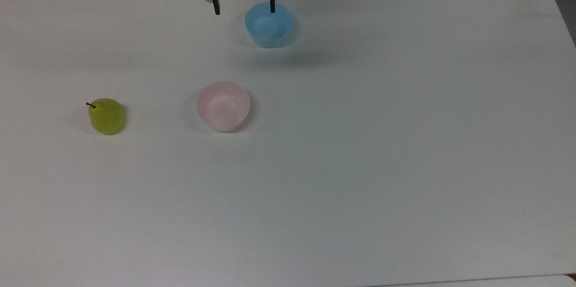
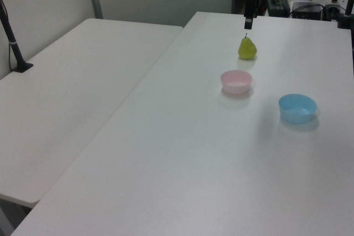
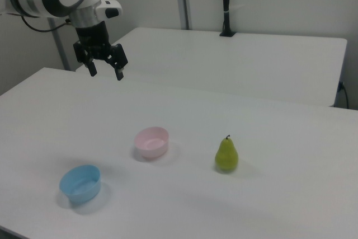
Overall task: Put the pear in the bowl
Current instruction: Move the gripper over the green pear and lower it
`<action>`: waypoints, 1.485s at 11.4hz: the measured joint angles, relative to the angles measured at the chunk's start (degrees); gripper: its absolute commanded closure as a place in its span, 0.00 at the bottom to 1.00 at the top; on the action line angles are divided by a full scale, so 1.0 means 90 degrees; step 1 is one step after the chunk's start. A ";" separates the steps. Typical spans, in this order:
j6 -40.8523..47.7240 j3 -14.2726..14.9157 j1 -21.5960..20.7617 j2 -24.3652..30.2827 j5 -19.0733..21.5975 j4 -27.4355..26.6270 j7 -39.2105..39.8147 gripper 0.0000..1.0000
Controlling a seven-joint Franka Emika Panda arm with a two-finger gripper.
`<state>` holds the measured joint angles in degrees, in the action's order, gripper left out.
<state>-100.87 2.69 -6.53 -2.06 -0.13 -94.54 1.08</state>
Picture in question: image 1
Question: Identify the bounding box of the green pear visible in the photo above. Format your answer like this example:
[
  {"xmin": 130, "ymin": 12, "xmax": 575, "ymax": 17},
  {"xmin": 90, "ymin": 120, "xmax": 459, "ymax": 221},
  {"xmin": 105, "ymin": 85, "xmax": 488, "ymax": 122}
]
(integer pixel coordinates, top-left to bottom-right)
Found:
[{"xmin": 85, "ymin": 98, "xmax": 126, "ymax": 135}]

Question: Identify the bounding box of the blue bowl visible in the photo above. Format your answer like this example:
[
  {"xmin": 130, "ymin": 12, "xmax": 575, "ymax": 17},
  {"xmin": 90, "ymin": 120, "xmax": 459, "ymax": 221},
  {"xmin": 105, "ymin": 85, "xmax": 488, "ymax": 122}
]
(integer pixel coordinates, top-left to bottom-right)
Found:
[{"xmin": 244, "ymin": 2, "xmax": 295, "ymax": 49}]

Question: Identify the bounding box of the pink bowl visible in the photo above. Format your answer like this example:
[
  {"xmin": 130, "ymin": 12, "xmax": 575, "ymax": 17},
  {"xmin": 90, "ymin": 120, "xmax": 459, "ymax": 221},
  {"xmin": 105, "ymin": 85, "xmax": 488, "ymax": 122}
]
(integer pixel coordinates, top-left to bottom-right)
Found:
[{"xmin": 196, "ymin": 81, "xmax": 251, "ymax": 133}]

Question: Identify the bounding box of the white adjacent table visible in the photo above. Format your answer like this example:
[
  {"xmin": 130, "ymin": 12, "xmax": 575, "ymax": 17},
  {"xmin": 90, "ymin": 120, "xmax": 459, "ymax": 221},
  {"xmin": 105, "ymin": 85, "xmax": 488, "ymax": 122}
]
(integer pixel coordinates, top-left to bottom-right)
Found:
[{"xmin": 373, "ymin": 273, "xmax": 576, "ymax": 287}]

